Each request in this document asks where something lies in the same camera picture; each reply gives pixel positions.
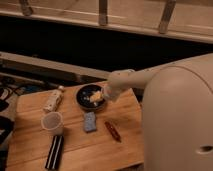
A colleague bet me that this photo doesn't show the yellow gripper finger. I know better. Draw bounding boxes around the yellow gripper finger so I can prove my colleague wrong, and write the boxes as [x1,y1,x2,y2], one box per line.
[90,91,103,103]

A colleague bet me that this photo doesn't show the metal railing post middle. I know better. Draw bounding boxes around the metal railing post middle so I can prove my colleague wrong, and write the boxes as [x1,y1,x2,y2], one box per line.
[99,0,108,26]

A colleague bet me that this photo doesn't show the black ceramic bowl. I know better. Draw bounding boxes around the black ceramic bowl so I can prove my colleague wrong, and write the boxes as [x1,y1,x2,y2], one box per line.
[76,84,106,111]

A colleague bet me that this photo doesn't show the red pocket knife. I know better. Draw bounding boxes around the red pocket knife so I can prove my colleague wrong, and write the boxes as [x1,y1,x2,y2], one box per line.
[105,122,121,142]

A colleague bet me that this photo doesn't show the metal railing post right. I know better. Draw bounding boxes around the metal railing post right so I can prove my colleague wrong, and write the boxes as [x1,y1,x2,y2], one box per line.
[158,0,176,34]

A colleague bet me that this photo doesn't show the metal railing post left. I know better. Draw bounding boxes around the metal railing post left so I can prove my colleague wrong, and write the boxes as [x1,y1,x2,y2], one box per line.
[19,0,33,16]

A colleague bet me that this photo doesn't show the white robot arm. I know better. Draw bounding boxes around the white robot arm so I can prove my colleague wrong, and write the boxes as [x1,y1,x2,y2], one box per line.
[90,53,213,171]

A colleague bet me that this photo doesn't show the translucent plastic cup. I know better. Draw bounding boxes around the translucent plastic cup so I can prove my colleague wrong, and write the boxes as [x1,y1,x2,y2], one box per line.
[41,112,63,135]

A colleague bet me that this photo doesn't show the metal railing post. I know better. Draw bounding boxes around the metal railing post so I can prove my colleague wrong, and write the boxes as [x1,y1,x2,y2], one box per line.
[99,0,108,26]
[158,0,176,34]
[19,0,33,16]

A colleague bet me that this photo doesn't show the tangled cables on floor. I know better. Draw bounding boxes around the tangled cables on floor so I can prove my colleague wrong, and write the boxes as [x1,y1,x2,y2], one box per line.
[0,75,41,101]

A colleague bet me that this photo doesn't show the white bottle with cap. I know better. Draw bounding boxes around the white bottle with cap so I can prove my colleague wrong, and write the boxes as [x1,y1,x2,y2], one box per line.
[43,86,65,113]

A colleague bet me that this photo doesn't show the blue sponge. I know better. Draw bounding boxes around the blue sponge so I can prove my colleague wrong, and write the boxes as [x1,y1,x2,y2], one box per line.
[84,112,97,133]

